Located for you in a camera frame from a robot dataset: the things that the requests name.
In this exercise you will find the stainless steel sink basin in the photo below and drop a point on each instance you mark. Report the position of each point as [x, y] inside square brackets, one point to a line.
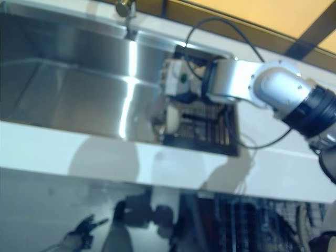
[65, 92]

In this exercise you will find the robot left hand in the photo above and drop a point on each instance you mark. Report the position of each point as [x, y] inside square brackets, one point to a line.
[86, 228]

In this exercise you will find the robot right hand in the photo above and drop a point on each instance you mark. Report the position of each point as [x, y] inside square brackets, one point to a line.
[181, 78]

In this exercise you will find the chrome pull-down faucet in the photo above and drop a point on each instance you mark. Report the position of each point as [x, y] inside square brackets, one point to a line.
[124, 6]

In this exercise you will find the dark metal window frame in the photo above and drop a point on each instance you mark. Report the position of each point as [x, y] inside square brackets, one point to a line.
[312, 36]

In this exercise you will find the cream ceramic plate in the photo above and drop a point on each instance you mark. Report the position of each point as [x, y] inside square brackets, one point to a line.
[173, 119]

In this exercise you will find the black dish drainer rack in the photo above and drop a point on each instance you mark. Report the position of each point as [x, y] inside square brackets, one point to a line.
[204, 136]

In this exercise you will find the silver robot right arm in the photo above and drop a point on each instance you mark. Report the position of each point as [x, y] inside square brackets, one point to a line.
[275, 86]

